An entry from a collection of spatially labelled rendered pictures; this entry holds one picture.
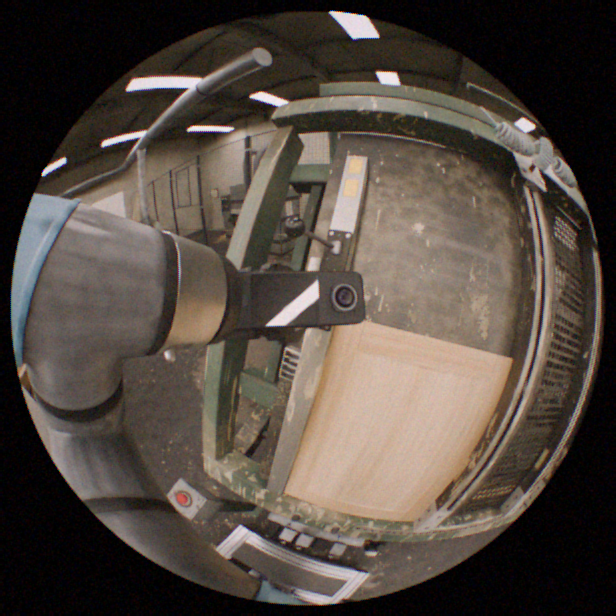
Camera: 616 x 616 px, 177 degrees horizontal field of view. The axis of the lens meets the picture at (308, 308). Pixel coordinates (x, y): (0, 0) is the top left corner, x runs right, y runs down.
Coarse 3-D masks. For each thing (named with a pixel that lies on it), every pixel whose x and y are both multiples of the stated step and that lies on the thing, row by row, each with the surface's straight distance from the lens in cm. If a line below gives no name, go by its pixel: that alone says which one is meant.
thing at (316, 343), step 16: (352, 176) 51; (336, 208) 46; (352, 208) 46; (336, 224) 44; (352, 224) 44; (352, 240) 43; (304, 336) 42; (320, 336) 41; (304, 352) 42; (320, 352) 41; (304, 368) 43; (320, 368) 42; (304, 384) 44; (304, 400) 45; (288, 416) 49; (304, 416) 47; (288, 432) 51; (288, 448) 54; (288, 464) 57; (272, 480) 66
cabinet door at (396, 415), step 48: (336, 336) 42; (384, 336) 42; (336, 384) 44; (384, 384) 44; (432, 384) 45; (480, 384) 51; (336, 432) 50; (384, 432) 49; (432, 432) 51; (480, 432) 57; (288, 480) 66; (336, 480) 60; (384, 480) 59; (432, 480) 62
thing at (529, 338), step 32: (544, 160) 63; (512, 192) 71; (544, 256) 58; (544, 288) 56; (544, 320) 55; (512, 352) 55; (512, 384) 53; (512, 416) 56; (480, 448) 58; (448, 512) 70
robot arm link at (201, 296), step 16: (176, 240) 12; (192, 256) 12; (208, 256) 13; (192, 272) 11; (208, 272) 12; (224, 272) 13; (192, 288) 11; (208, 288) 12; (224, 288) 13; (176, 304) 10; (192, 304) 11; (208, 304) 12; (224, 304) 13; (176, 320) 11; (192, 320) 11; (208, 320) 12; (176, 336) 12; (192, 336) 12; (208, 336) 13; (160, 352) 13
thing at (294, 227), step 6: (294, 216) 35; (288, 222) 34; (294, 222) 33; (300, 222) 34; (288, 228) 33; (294, 228) 33; (300, 228) 33; (288, 234) 34; (294, 234) 34; (300, 234) 34; (306, 234) 36; (312, 234) 37; (318, 240) 38; (324, 240) 38; (330, 246) 40; (336, 246) 40; (330, 252) 41; (336, 252) 40
